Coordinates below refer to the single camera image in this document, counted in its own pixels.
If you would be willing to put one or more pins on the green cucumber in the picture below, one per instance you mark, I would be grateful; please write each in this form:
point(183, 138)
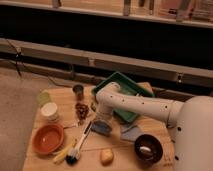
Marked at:
point(93, 106)

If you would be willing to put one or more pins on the dark brown bowl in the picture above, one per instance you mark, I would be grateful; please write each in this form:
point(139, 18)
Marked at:
point(148, 150)

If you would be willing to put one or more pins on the orange bowl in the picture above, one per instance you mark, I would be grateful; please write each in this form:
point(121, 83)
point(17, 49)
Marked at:
point(48, 138)

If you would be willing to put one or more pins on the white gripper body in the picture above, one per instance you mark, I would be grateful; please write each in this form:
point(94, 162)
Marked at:
point(104, 114)

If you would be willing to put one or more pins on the yellow banana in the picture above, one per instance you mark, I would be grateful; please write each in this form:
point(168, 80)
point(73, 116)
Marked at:
point(62, 154)

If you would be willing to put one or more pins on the brown grape bunch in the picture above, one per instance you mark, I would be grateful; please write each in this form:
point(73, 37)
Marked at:
point(82, 110)

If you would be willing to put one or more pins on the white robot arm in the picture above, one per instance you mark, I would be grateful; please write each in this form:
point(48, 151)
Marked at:
point(191, 120)

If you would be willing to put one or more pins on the black white dish brush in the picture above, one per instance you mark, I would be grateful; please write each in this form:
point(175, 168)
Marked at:
point(73, 155)

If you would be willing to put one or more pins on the yellow potato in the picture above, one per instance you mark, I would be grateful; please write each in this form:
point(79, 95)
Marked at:
point(106, 156)

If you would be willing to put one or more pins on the light green cup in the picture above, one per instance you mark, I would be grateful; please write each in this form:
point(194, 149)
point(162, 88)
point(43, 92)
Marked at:
point(43, 98)

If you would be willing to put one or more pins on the green plastic tray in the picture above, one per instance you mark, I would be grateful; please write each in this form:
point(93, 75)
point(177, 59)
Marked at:
point(128, 87)

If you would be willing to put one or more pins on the white cup stack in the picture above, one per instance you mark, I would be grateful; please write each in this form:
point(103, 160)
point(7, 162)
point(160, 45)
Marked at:
point(50, 111)

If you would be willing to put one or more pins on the dark metal cup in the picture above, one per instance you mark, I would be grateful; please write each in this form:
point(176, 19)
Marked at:
point(78, 91)

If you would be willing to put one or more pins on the grey blue cloth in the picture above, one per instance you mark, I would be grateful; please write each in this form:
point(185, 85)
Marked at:
point(130, 132)

